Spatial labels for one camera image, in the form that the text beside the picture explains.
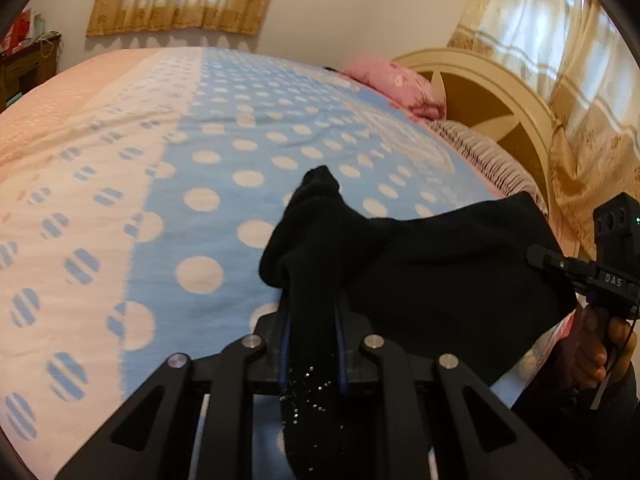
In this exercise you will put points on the cream arched headboard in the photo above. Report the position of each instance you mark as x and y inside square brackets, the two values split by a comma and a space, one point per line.
[500, 90]

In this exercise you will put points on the striped pillow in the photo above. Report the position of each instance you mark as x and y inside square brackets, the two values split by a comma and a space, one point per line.
[480, 155]

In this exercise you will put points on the long beige patterned curtain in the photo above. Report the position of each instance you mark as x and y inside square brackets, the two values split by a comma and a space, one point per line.
[590, 160]

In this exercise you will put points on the pink floral pillow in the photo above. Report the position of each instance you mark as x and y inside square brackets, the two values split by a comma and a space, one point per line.
[400, 82]

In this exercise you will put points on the black pants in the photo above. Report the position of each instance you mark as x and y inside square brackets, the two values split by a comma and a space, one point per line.
[440, 270]

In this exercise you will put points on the brown wooden dresser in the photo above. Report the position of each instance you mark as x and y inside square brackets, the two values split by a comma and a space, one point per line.
[25, 72]

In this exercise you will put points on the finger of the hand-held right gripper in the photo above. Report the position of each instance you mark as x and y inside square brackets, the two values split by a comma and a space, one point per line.
[552, 260]

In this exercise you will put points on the person's dark clothing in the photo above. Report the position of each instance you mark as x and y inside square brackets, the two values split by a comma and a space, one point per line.
[560, 440]

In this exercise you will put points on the blue pink printed blanket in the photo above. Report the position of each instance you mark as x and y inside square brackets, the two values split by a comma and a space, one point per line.
[150, 185]

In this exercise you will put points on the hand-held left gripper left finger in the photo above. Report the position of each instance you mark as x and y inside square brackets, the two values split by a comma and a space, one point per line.
[286, 345]

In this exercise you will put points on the person's right hand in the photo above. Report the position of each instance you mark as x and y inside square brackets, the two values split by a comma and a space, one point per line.
[592, 350]

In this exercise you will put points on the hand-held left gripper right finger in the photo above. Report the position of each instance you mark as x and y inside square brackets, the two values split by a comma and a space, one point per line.
[344, 350]

